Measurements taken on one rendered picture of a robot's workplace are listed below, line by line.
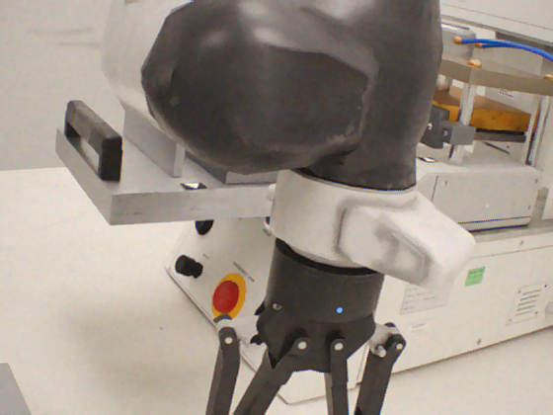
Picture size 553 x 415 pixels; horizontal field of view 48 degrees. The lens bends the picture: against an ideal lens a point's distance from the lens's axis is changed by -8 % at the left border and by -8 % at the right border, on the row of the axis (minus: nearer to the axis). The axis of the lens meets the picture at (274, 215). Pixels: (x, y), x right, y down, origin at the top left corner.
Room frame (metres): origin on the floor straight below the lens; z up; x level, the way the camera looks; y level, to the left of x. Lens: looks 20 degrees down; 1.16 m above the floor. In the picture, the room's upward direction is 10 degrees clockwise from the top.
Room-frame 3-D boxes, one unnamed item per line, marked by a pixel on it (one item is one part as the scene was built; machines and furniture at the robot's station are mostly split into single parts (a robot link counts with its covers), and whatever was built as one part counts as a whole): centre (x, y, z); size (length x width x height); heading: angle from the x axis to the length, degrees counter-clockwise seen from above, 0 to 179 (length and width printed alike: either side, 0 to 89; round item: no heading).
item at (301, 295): (0.40, -0.04, 0.95); 0.08 x 0.08 x 0.09
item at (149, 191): (0.68, 0.08, 0.97); 0.30 x 0.22 x 0.08; 124
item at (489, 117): (0.85, -0.18, 1.07); 0.22 x 0.17 x 0.10; 34
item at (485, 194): (0.70, -0.19, 0.96); 0.26 x 0.05 x 0.07; 124
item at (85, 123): (0.61, 0.19, 0.99); 0.15 x 0.02 x 0.04; 34
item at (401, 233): (0.39, -0.06, 1.03); 0.13 x 0.12 x 0.05; 14
